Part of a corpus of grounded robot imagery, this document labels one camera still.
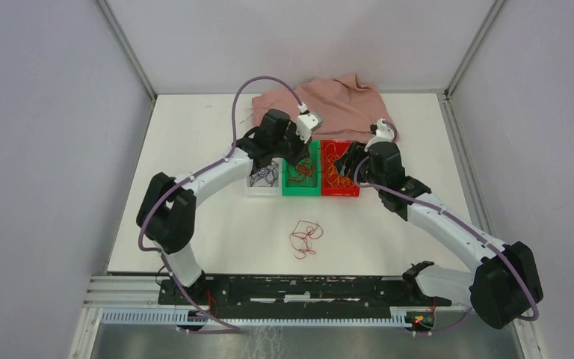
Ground red plastic bin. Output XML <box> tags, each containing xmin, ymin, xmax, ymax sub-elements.
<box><xmin>321</xmin><ymin>140</ymin><xmax>360</xmax><ymax>197</ymax></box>

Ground white plastic bin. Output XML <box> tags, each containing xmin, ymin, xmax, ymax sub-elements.
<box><xmin>245</xmin><ymin>159</ymin><xmax>283</xmax><ymax>197</ymax></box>

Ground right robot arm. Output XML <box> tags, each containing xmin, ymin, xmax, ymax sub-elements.
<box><xmin>334</xmin><ymin>141</ymin><xmax>543</xmax><ymax>329</ymax></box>

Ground pink cloth shorts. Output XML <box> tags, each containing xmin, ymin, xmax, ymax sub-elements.
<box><xmin>252</xmin><ymin>73</ymin><xmax>399</xmax><ymax>144</ymax></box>

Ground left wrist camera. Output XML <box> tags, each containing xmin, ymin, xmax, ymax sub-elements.
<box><xmin>295</xmin><ymin>111</ymin><xmax>323</xmax><ymax>143</ymax></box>

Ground yellow cable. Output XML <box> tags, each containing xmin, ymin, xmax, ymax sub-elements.
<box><xmin>322</xmin><ymin>142</ymin><xmax>359</xmax><ymax>189</ymax></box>

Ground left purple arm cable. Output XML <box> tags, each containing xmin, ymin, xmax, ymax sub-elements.
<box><xmin>137</xmin><ymin>76</ymin><xmax>310</xmax><ymax>335</ymax></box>

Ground green plastic bin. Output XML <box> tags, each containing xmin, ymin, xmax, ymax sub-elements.
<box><xmin>281</xmin><ymin>140</ymin><xmax>322</xmax><ymax>197</ymax></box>

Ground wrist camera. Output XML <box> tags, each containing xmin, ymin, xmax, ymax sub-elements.
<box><xmin>369</xmin><ymin>118</ymin><xmax>398</xmax><ymax>144</ymax></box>
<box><xmin>295</xmin><ymin>111</ymin><xmax>323</xmax><ymax>143</ymax></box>

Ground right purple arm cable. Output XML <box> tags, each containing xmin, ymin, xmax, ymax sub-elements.
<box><xmin>354</xmin><ymin>120</ymin><xmax>540</xmax><ymax>338</ymax></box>

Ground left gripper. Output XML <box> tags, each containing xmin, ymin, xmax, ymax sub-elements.
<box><xmin>271</xmin><ymin>123</ymin><xmax>312</xmax><ymax>168</ymax></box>

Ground white cable duct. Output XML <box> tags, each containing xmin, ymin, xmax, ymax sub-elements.
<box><xmin>101</xmin><ymin>308</ymin><xmax>411</xmax><ymax>328</ymax></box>

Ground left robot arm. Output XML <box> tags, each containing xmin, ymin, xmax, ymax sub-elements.
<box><xmin>136</xmin><ymin>109</ymin><xmax>322</xmax><ymax>304</ymax></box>

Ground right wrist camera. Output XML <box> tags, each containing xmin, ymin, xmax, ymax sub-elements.
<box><xmin>369</xmin><ymin>118</ymin><xmax>398</xmax><ymax>144</ymax></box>

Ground red cable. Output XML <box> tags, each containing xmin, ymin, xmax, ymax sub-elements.
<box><xmin>286</xmin><ymin>158</ymin><xmax>324</xmax><ymax>260</ymax></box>

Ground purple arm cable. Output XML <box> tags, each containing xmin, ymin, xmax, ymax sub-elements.
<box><xmin>354</xmin><ymin>120</ymin><xmax>540</xmax><ymax>338</ymax></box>
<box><xmin>137</xmin><ymin>76</ymin><xmax>310</xmax><ymax>335</ymax></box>

